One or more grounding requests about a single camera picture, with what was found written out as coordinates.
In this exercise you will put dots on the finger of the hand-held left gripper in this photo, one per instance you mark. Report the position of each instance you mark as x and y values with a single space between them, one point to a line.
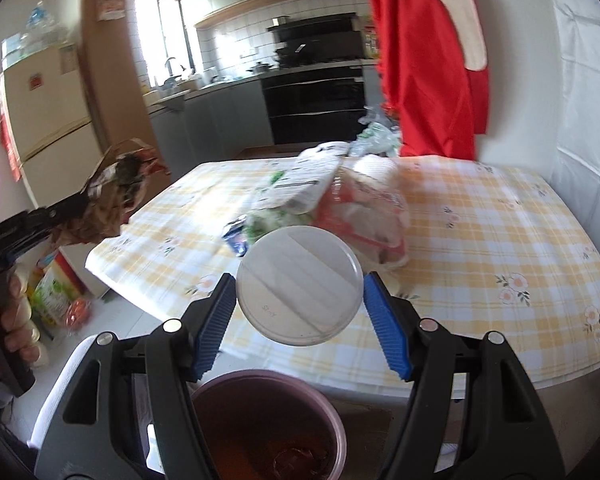
65 210

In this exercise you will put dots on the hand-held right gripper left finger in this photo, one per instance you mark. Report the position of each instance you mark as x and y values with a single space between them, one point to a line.
212 330

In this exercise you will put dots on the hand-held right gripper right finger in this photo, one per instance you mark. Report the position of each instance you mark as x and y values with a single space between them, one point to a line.
387 330

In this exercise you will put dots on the brown paper bag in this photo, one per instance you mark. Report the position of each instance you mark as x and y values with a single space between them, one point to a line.
110 200

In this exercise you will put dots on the round plastic trash bin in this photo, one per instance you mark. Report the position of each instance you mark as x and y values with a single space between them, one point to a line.
240 410

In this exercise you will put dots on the white round plastic lid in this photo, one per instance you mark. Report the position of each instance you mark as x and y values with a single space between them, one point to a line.
300 285

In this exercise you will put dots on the person's left hand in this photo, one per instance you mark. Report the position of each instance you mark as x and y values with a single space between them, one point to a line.
17 310

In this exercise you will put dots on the green snack packet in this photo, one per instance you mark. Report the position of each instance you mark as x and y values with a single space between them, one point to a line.
55 295

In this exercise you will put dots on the red hanging ornament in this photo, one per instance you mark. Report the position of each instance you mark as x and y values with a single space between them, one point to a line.
10 150

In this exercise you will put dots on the small blue packet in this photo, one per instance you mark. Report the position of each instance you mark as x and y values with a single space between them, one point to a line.
237 240

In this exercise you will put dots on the cream refrigerator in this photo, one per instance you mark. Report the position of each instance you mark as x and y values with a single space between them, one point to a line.
50 110

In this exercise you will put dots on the red plastic bag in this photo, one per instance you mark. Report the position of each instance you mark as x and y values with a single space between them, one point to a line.
77 315

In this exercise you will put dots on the clear container with red label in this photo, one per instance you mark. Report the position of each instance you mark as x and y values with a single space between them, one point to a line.
360 220

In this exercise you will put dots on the green and white wrapper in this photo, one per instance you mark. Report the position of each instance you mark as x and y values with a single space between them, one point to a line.
275 220

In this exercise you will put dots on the yellow checkered tablecloth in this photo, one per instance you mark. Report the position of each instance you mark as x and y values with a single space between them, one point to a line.
480 240

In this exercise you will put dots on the white carton packaging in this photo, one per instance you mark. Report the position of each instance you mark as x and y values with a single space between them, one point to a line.
300 180

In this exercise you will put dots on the metal faucet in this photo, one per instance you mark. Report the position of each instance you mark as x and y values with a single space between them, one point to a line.
171 67

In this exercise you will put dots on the grey kitchen counter cabinet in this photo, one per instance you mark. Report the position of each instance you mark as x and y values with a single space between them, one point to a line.
220 120

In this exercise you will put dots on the pile of items on refrigerator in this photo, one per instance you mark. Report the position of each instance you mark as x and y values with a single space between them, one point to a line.
40 30

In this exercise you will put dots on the crumpled plastic bags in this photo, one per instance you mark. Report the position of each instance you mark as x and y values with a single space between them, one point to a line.
375 135

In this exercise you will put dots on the kitchen window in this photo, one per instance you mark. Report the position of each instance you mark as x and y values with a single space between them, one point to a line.
162 35

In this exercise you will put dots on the black oven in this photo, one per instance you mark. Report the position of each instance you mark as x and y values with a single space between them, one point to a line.
310 105

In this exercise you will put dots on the metal cooking pot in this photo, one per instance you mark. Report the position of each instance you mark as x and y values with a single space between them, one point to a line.
262 67

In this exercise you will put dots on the red hanging cloth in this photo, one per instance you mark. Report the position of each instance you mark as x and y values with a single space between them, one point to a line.
420 60

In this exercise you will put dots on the black range hood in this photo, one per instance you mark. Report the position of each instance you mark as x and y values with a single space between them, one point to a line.
315 40

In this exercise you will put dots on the wooden door frame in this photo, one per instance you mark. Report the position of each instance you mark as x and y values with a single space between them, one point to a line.
115 85

